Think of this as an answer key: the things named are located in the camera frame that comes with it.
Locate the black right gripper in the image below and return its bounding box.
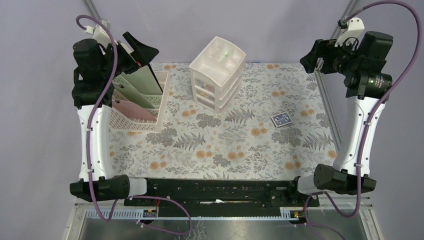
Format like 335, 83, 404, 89
299, 36, 361, 76

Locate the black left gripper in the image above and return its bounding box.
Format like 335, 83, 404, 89
99, 31, 159, 80

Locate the white binder folder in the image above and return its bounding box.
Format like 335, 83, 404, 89
125, 65, 163, 96

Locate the green clipboard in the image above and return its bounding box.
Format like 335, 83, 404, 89
112, 65, 163, 109

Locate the pink clipboard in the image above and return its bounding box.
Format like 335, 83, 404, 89
112, 99, 157, 122

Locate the white plastic drawer organizer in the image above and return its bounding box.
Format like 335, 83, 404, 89
189, 36, 246, 114

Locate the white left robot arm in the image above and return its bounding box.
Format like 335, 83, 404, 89
69, 32, 159, 206

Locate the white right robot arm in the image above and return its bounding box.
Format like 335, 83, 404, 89
286, 31, 393, 206

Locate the blue playing card box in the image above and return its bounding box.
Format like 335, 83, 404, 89
270, 112, 293, 128

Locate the white perforated file rack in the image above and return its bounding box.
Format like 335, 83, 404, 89
109, 67, 171, 133

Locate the floral patterned table mat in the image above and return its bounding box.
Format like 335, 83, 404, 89
109, 63, 337, 180

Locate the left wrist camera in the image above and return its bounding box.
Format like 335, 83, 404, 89
84, 21, 112, 48

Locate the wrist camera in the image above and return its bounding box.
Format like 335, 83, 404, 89
84, 21, 112, 48
334, 17, 365, 47

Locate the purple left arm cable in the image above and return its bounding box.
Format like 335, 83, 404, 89
75, 14, 193, 236

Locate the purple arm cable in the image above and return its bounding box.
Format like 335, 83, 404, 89
75, 14, 193, 236
303, 0, 423, 240

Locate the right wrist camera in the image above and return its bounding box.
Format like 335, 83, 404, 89
334, 17, 365, 47

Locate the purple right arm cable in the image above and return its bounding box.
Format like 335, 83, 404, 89
303, 0, 423, 240

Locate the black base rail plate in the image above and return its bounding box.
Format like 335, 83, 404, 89
124, 178, 308, 218

